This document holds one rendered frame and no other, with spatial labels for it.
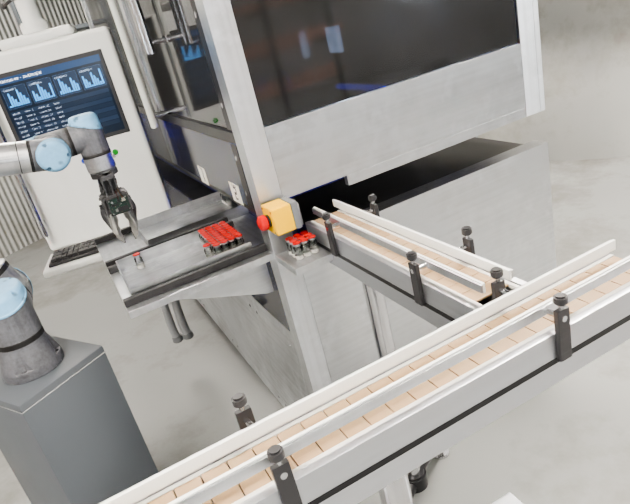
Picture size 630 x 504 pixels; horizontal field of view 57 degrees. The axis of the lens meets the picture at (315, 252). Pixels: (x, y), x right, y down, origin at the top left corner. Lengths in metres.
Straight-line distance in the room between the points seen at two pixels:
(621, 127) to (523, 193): 2.53
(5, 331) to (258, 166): 0.73
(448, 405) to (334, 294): 0.88
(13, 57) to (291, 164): 1.23
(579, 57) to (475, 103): 2.64
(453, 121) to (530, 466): 1.10
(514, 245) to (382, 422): 1.32
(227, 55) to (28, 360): 0.88
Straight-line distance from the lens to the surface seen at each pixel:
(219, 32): 1.46
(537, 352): 0.96
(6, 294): 1.57
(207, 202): 2.18
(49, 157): 1.49
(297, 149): 1.54
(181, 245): 1.83
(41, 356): 1.61
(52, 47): 2.40
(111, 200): 1.65
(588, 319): 1.02
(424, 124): 1.74
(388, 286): 1.28
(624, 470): 2.08
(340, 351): 1.78
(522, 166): 2.02
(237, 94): 1.47
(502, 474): 2.05
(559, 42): 4.45
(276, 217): 1.45
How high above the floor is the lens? 1.48
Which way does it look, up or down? 23 degrees down
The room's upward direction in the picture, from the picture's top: 14 degrees counter-clockwise
